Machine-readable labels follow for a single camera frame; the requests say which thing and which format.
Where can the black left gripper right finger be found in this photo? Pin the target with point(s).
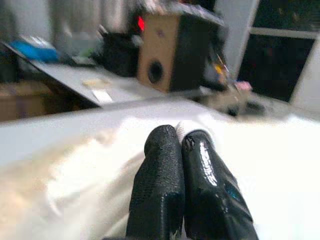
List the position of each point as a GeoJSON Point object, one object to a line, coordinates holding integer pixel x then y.
{"type": "Point", "coordinates": [207, 200]}

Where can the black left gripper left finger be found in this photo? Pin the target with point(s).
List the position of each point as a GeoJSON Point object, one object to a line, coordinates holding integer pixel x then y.
{"type": "Point", "coordinates": [157, 187]}

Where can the white t-shirt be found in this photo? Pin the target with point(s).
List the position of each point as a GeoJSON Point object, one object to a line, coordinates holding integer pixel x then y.
{"type": "Point", "coordinates": [275, 175]}

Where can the white paper slip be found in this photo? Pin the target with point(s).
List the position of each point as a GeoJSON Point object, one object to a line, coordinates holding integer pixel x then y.
{"type": "Point", "coordinates": [102, 96]}

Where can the beige trousers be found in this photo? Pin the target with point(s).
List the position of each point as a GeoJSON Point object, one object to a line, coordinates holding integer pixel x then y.
{"type": "Point", "coordinates": [25, 187]}

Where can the wooden speaker box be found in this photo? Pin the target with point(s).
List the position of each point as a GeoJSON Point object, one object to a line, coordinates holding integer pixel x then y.
{"type": "Point", "coordinates": [157, 50]}

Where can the black bag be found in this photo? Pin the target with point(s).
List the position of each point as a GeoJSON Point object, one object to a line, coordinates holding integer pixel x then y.
{"type": "Point", "coordinates": [117, 55]}

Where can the dark monitor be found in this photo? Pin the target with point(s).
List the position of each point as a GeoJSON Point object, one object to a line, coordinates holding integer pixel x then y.
{"type": "Point", "coordinates": [272, 65]}

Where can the blue packet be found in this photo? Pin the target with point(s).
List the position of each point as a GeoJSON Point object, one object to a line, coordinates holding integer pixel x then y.
{"type": "Point", "coordinates": [35, 51]}

